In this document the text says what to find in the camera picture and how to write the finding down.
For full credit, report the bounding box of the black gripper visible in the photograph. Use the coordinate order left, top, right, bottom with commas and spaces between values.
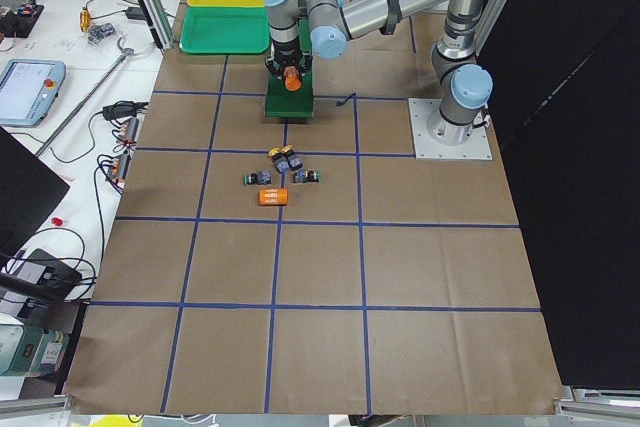
265, 41, 312, 78

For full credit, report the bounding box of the orange cylinder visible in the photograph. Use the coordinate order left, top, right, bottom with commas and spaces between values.
258, 188, 289, 206
282, 66, 303, 92

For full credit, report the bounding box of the yellow push button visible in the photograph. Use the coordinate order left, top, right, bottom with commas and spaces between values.
281, 145, 303, 171
267, 147, 290, 175

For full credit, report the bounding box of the green push button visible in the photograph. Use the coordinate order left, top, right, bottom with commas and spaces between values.
293, 169, 321, 184
243, 170, 272, 186

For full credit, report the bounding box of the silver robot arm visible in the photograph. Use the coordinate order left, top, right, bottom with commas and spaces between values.
263, 0, 493, 146

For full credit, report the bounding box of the green conveyor belt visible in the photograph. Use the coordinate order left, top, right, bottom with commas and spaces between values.
265, 18, 313, 119

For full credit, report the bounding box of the green plastic tray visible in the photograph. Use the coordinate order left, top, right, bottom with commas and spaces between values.
180, 7, 270, 54

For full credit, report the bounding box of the metal reacher rod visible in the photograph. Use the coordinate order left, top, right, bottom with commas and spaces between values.
34, 35, 134, 158

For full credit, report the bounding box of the black power adapter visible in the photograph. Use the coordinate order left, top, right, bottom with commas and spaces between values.
102, 101, 148, 121

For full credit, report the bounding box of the blue teach pendant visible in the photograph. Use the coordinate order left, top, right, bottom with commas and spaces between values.
1, 59, 66, 127

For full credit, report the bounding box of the teal device box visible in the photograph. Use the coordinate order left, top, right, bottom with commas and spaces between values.
0, 313, 69, 377

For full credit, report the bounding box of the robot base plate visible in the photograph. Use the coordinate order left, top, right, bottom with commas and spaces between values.
408, 98, 492, 161

